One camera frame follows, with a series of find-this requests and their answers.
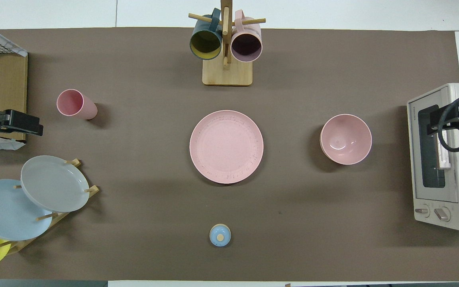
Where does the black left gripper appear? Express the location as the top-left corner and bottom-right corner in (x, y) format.
(0, 110), (44, 136)

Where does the pink tumbler cup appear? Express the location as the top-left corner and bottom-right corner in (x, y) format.
(57, 89), (98, 120)

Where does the pink bowl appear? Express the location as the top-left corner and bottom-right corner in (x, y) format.
(320, 114), (373, 165)

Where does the grey plate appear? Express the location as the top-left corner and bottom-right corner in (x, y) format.
(20, 155), (90, 213)

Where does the wooden plate rack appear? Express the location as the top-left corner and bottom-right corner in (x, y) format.
(0, 158), (100, 256)

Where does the light blue plate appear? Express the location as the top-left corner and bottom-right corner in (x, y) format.
(0, 179), (53, 241)

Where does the brown table mat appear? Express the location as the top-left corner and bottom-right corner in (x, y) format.
(0, 27), (459, 281)

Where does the dark teal mug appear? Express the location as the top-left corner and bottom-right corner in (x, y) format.
(190, 8), (223, 61)

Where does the pink speckled plate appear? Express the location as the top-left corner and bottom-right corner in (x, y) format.
(189, 110), (264, 185)

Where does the wooden mug tree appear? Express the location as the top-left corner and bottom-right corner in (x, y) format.
(188, 0), (266, 86)

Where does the pale pink mug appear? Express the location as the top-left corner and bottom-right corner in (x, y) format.
(230, 10), (263, 63)

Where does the wood and wire shelf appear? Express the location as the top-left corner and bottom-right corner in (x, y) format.
(0, 19), (29, 151)

